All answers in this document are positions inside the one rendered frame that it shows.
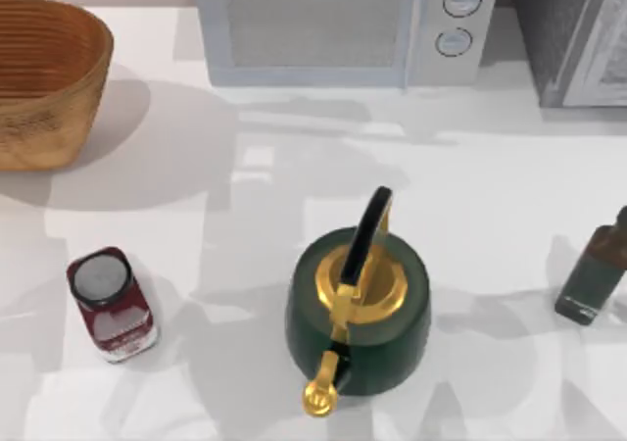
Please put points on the green and gold kettle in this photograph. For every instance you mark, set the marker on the green and gold kettle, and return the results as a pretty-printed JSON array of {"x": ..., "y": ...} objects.
[{"x": 392, "y": 333}]

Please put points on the microwave door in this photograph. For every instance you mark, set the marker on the microwave door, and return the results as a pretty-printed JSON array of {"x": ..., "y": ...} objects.
[{"x": 313, "y": 24}]

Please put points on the pale microwave oven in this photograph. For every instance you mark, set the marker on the pale microwave oven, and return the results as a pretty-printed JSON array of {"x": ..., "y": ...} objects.
[{"x": 441, "y": 76}]

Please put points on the round microwave knob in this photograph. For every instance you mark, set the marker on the round microwave knob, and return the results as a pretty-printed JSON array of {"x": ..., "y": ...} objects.
[
  {"x": 453, "y": 42},
  {"x": 462, "y": 0}
]

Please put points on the red and white jar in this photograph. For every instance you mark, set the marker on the red and white jar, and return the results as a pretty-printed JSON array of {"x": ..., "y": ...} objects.
[{"x": 122, "y": 323}]

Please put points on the dark green bottle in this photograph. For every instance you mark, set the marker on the dark green bottle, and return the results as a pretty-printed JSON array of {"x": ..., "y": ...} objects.
[{"x": 588, "y": 279}]

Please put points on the brown wicker basket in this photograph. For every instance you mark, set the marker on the brown wicker basket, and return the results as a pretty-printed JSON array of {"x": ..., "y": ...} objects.
[{"x": 46, "y": 93}]

